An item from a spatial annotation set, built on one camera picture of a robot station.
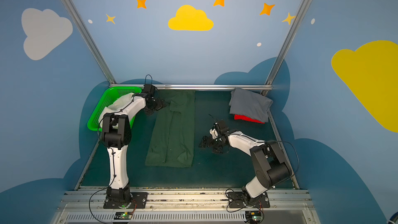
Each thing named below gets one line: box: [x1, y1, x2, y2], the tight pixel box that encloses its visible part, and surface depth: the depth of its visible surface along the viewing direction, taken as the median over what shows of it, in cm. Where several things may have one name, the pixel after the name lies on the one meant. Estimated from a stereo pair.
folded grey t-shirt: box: [228, 88, 274, 123], surface depth 107 cm
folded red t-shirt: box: [234, 114, 266, 124], surface depth 104 cm
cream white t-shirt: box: [98, 92, 134, 128], surface depth 112 cm
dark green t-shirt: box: [144, 89, 196, 168], surface depth 98 cm
